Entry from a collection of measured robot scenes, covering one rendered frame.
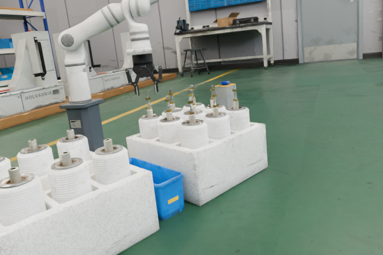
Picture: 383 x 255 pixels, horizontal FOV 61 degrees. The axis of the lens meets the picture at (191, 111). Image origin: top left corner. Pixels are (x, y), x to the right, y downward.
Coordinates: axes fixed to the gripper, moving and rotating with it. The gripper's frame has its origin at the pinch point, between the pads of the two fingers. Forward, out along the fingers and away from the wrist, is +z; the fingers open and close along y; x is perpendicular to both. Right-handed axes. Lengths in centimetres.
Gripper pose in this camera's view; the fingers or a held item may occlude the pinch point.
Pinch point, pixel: (146, 91)
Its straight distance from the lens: 126.0
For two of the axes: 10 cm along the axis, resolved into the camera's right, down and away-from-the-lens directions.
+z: 1.0, 9.7, 2.0
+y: -9.9, 1.1, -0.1
